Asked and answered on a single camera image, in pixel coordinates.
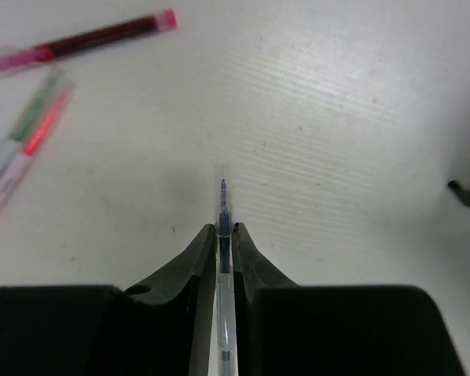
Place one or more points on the clear dark-ink pen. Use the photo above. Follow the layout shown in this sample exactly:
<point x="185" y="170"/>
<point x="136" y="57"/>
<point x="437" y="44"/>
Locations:
<point x="225" y="308"/>

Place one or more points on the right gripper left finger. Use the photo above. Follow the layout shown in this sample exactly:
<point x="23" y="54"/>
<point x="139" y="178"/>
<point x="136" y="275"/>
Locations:
<point x="158" y="326"/>

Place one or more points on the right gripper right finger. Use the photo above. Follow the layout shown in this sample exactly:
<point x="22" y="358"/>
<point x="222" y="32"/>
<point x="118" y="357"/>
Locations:
<point x="287" y="329"/>

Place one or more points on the pink red pen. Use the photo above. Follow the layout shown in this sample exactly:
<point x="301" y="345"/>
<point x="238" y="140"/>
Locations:
<point x="24" y="157"/>

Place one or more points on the maroon pen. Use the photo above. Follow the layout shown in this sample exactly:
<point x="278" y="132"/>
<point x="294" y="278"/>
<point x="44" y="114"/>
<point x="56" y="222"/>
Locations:
<point x="13" y="59"/>

